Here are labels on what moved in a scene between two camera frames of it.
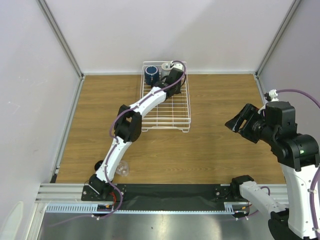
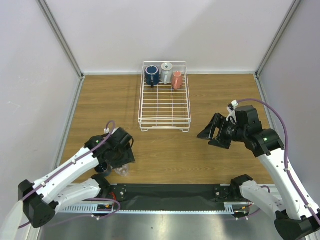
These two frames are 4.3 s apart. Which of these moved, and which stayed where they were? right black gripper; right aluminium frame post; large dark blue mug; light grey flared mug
Moved: right black gripper
Stayed: large dark blue mug; right aluminium frame post; light grey flared mug
